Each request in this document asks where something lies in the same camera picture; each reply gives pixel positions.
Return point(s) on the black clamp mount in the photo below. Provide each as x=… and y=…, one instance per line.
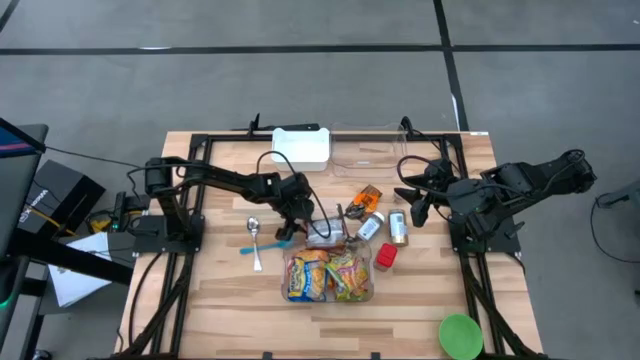
x=290, y=127

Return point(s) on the spice jar golden contents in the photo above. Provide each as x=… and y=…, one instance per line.
x=398, y=227

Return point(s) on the white paper sheet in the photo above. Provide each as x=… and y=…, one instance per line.
x=75, y=275

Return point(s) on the red Maruchan ramen packet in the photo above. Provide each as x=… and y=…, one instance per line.
x=325, y=234

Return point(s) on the black power device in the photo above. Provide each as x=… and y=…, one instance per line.
x=125, y=210

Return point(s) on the lime chili ramen packet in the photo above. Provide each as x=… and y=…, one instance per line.
x=350, y=275

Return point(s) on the black cardboard box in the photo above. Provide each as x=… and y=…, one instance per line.
x=60, y=195

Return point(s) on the clear plastic bin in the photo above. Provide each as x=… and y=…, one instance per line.
x=367, y=160
x=327, y=298

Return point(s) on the black monitor screen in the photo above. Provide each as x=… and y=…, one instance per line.
x=15, y=175

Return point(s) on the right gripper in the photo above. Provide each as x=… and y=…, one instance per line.
x=439, y=180

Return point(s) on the black stand bar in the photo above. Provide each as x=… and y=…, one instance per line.
x=75, y=260

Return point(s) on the white plastic bin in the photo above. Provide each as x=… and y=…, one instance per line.
x=300, y=150

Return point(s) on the orange snack packet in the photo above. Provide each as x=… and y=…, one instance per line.
x=369, y=196

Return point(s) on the black spoon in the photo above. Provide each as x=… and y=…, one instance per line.
x=356, y=214

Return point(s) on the white-lidded spice jar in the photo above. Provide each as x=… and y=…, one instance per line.
x=370, y=227

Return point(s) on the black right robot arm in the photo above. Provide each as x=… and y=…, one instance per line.
x=525, y=180

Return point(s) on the blue ramen packet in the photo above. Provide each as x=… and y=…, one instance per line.
x=305, y=277

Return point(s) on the teal plastic spatula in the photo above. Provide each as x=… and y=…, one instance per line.
x=265, y=247

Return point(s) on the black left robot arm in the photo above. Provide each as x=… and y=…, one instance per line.
x=225, y=177

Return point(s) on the green bowl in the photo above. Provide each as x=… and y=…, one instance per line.
x=460, y=336

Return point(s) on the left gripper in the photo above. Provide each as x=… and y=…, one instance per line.
x=295, y=195

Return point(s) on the black metal rig frame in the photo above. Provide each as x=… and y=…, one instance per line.
x=235, y=136

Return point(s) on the red-capped spice jar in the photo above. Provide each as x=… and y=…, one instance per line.
x=387, y=255

